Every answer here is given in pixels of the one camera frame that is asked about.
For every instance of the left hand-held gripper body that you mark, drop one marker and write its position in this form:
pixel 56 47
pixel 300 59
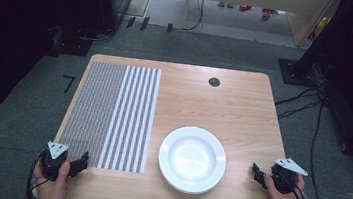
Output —
pixel 52 162

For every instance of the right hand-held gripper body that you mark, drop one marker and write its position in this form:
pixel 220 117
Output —
pixel 284 177

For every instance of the white plate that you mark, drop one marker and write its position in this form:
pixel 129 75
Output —
pixel 192 160

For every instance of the person's left hand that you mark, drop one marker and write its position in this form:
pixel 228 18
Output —
pixel 51 187

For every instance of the grey striped placemat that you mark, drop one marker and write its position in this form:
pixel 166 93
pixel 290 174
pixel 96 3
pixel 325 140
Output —
pixel 112 115

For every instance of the black angled floor tape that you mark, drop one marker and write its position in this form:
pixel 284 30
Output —
pixel 69 83

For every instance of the dark round table grommet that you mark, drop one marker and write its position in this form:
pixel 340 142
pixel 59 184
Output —
pixel 214 82

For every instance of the black floor tape strip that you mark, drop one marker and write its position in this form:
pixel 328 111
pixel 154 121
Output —
pixel 170 28
pixel 145 23
pixel 131 22

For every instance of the red tool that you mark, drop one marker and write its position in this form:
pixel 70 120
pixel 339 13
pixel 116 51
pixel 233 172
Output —
pixel 245 7
pixel 268 12

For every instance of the black stand base plate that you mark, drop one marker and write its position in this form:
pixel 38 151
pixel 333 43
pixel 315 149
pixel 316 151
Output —
pixel 293 72

